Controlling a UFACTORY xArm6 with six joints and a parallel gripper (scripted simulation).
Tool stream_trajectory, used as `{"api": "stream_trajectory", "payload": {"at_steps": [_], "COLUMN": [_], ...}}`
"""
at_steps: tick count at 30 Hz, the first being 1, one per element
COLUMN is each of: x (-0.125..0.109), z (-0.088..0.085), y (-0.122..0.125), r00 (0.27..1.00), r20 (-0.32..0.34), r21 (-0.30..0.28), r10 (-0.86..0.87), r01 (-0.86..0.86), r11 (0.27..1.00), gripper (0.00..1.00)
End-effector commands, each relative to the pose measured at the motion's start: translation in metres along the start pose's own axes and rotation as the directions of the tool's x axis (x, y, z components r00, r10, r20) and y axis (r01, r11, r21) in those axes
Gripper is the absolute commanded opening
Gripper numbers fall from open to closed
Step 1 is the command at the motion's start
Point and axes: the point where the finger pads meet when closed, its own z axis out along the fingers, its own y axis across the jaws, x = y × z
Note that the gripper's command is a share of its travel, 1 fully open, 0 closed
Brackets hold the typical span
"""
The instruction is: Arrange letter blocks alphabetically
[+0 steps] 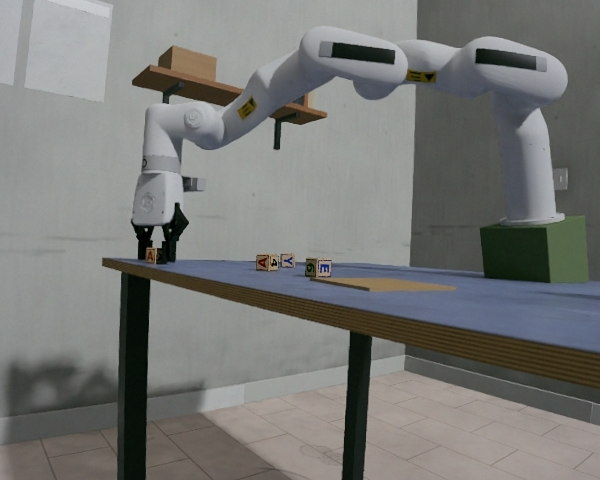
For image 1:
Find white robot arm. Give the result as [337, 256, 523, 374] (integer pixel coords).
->
[141, 26, 568, 227]

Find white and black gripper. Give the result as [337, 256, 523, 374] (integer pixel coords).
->
[131, 170, 189, 262]

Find tan square mat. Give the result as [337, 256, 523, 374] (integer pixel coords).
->
[310, 278, 456, 291]

